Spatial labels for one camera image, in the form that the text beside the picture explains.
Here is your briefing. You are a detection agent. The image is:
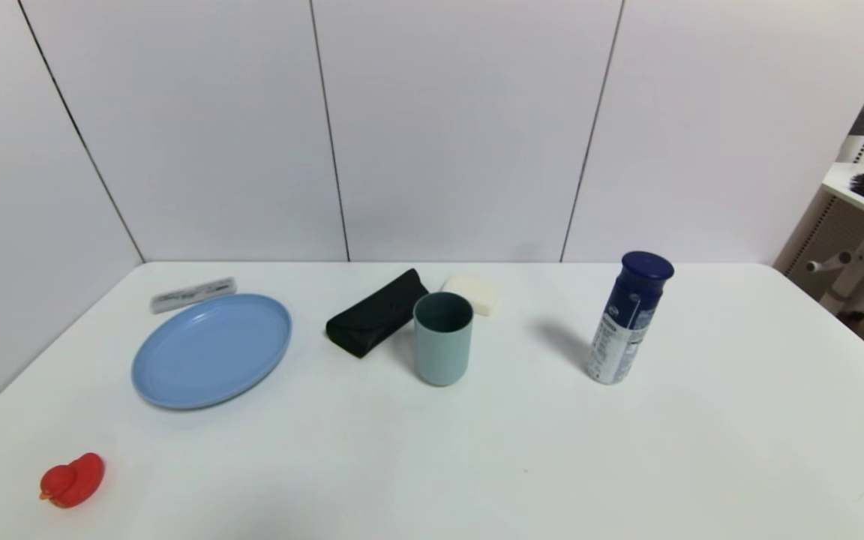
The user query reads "teal plastic cup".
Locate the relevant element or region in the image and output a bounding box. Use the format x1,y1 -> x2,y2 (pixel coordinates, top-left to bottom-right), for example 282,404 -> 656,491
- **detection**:
412,292 -> 474,387

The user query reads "blue plastic plate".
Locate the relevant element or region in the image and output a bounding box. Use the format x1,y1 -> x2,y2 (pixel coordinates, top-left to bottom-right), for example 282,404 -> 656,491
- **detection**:
130,292 -> 293,410

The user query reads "white soap bar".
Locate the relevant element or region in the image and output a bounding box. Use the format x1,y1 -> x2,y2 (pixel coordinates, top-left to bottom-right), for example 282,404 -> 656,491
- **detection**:
441,274 -> 500,317

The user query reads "black glasses case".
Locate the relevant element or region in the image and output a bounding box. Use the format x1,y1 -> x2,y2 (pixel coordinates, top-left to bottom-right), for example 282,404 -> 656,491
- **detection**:
325,268 -> 430,359

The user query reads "blue and white spray can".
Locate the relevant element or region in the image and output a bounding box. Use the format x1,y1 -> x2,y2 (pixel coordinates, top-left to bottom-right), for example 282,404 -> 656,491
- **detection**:
586,251 -> 675,386

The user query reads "grey translucent long case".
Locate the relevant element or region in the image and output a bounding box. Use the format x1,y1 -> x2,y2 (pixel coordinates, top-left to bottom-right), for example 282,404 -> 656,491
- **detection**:
150,277 -> 238,314

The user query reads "red rubber duck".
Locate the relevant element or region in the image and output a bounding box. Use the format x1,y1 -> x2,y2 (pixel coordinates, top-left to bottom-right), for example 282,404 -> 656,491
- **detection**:
38,452 -> 106,509

